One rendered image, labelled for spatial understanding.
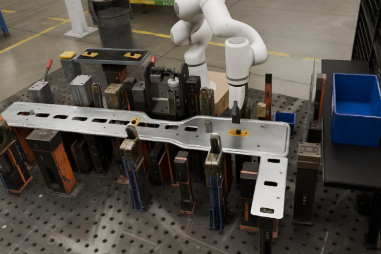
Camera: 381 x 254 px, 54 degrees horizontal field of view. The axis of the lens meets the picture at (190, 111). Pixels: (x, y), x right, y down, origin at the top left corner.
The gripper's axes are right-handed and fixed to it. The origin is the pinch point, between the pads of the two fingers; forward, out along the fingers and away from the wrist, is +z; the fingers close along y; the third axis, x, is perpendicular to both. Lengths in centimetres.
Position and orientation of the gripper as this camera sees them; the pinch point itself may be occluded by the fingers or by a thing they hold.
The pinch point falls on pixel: (237, 114)
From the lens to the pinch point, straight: 149.7
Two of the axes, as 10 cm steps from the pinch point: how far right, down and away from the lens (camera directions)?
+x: 9.6, 0.9, -2.7
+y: -2.7, 5.7, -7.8
